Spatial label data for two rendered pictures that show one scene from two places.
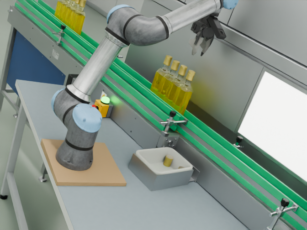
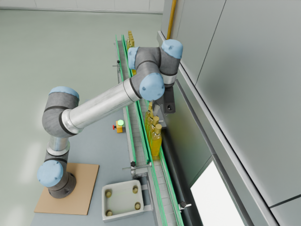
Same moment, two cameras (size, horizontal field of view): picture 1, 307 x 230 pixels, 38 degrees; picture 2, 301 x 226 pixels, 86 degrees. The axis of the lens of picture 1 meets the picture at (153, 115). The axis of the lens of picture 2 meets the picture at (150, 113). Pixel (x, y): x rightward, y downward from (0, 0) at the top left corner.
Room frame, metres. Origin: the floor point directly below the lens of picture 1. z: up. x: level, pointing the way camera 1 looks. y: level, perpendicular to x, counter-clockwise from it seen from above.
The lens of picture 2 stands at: (1.52, -0.32, 1.84)
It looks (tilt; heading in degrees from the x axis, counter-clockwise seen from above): 47 degrees down; 29
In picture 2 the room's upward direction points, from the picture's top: 7 degrees clockwise
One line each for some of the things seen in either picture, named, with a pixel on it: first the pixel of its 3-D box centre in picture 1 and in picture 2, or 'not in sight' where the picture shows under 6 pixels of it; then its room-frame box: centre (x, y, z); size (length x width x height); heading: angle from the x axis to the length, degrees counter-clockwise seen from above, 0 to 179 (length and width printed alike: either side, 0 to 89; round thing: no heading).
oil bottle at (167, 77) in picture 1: (165, 92); (151, 128); (2.10, -0.02, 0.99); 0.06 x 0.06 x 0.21; 47
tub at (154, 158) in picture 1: (161, 167); (122, 200); (1.70, -0.11, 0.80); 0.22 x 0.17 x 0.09; 136
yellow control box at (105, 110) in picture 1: (102, 108); (120, 126); (2.10, 0.26, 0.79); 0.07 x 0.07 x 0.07; 46
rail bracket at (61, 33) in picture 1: (57, 35); (116, 67); (2.55, 0.71, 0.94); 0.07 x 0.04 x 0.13; 136
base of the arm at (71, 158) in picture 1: (76, 149); (60, 182); (1.55, 0.24, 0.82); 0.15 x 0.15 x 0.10
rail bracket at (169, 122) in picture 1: (172, 123); (137, 167); (1.85, -0.10, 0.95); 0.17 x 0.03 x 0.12; 136
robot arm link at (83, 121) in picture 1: (83, 124); (53, 174); (1.56, 0.24, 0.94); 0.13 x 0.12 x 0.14; 45
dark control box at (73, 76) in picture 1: (76, 83); not in sight; (2.29, 0.47, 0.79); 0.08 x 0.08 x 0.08; 46
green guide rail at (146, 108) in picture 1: (75, 49); (122, 77); (2.47, 0.56, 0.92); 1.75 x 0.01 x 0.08; 46
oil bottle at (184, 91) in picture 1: (179, 103); (155, 143); (2.02, -0.10, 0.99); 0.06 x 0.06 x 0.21; 47
